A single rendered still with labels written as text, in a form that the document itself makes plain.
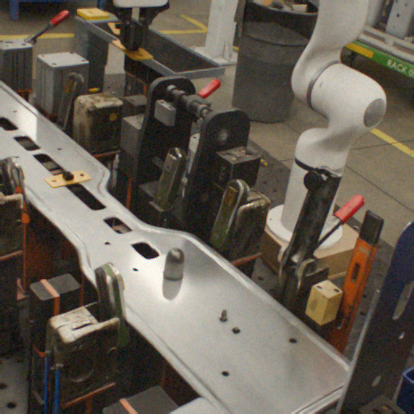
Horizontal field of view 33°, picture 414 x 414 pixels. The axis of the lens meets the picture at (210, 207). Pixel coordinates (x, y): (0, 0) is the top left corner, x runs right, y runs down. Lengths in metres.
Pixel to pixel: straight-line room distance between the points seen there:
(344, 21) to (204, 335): 0.73
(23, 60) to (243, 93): 2.61
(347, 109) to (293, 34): 2.68
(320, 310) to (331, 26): 0.65
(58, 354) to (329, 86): 0.86
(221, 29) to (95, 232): 4.18
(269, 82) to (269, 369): 3.37
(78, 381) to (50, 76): 0.82
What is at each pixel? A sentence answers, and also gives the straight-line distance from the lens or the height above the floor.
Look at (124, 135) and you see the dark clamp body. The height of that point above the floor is 1.04.
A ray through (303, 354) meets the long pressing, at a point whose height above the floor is 1.00.
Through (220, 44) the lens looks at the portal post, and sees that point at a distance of 5.32.
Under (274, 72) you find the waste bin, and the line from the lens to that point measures 4.22.
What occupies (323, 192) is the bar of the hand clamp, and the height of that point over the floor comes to 1.18.
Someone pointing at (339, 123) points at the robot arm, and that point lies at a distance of 1.50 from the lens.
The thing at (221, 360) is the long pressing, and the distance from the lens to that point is 0.97.
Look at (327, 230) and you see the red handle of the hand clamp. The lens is 1.10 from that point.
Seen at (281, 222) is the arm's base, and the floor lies 0.79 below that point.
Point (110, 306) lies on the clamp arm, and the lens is 0.93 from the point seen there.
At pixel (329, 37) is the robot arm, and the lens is 1.48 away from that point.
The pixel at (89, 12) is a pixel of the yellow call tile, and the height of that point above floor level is 1.16.
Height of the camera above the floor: 1.65
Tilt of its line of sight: 30 degrees down
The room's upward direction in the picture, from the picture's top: 10 degrees clockwise
